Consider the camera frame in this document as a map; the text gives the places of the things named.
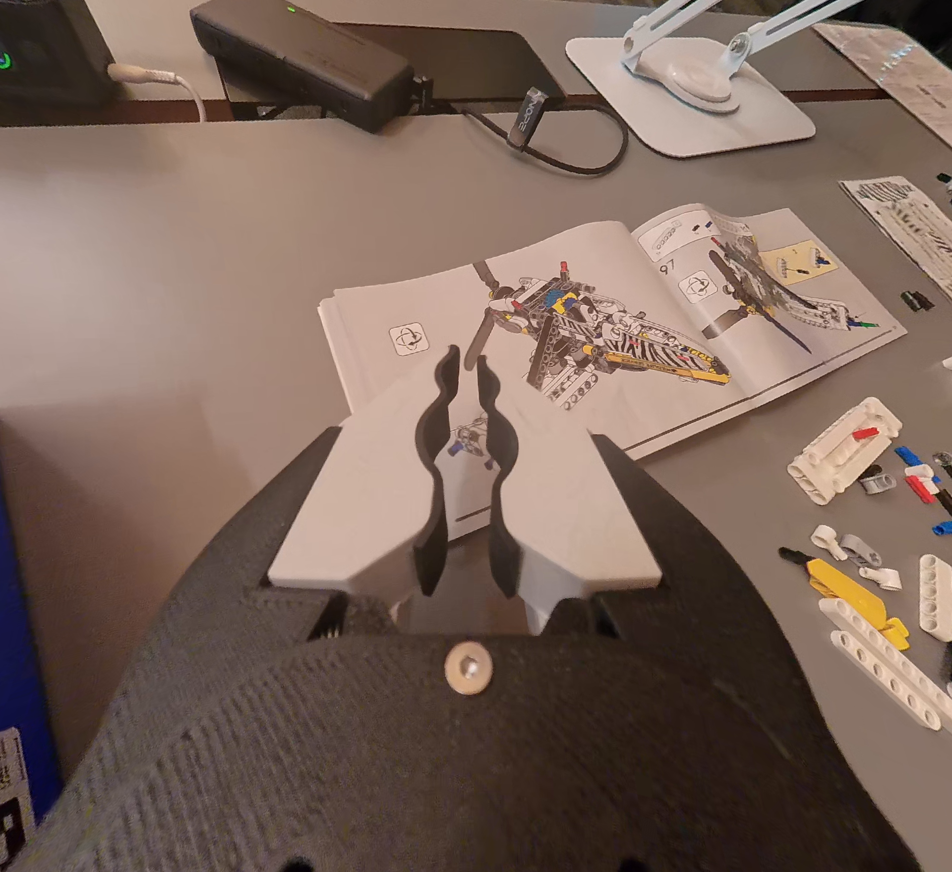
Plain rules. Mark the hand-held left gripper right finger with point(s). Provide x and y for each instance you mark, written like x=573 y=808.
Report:
x=580 y=515

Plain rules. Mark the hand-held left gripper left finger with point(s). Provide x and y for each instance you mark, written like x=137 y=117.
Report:
x=349 y=515

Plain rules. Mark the large white paper sheet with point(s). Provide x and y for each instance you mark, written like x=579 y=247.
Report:
x=595 y=366

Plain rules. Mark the pile of loose lego pieces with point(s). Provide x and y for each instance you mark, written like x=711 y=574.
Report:
x=855 y=589

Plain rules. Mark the black lego pin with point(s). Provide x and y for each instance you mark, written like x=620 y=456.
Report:
x=917 y=299

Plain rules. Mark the blue storage bin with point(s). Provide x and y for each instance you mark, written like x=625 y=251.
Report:
x=18 y=626

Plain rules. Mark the black power adapter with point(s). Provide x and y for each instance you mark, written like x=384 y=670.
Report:
x=297 y=54

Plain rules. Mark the black desk panel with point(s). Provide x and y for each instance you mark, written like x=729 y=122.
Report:
x=461 y=61

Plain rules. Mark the black equipment case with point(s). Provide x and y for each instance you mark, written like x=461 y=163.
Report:
x=44 y=17

